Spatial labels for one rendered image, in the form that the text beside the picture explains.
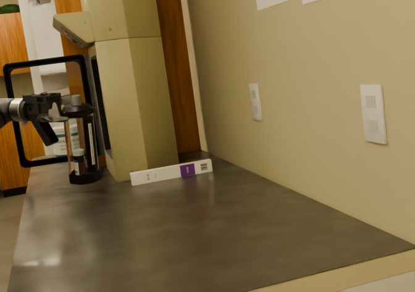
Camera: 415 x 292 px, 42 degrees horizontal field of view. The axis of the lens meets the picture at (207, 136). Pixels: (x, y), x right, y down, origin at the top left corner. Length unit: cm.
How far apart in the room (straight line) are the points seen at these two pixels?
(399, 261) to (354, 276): 9
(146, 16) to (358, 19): 99
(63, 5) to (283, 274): 154
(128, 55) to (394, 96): 103
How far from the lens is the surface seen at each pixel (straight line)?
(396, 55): 104
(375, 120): 111
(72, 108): 168
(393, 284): 102
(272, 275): 94
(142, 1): 195
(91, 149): 171
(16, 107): 184
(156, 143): 192
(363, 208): 122
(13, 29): 708
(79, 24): 183
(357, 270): 97
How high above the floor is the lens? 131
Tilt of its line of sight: 8 degrees down
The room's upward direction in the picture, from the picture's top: 8 degrees counter-clockwise
